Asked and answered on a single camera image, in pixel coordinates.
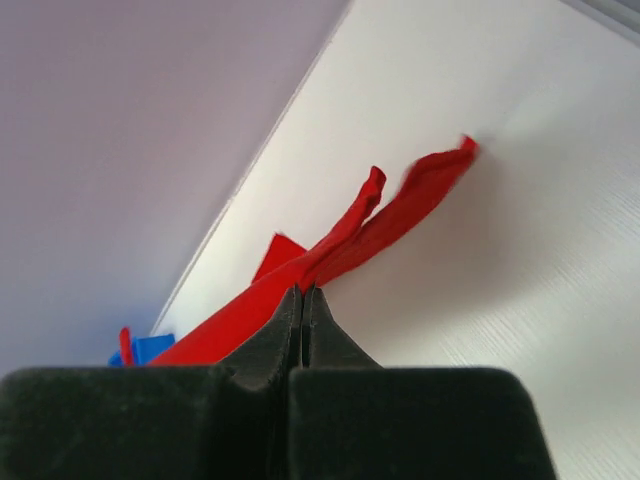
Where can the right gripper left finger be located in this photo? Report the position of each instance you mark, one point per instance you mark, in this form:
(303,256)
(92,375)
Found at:
(219,421)

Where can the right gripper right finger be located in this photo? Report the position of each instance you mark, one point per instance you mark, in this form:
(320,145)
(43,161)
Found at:
(350,418)

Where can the red t shirt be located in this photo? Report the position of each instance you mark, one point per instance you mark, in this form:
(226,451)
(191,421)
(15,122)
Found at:
(365,229)

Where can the blue plastic bin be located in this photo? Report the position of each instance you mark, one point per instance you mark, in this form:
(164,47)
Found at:
(145,349)

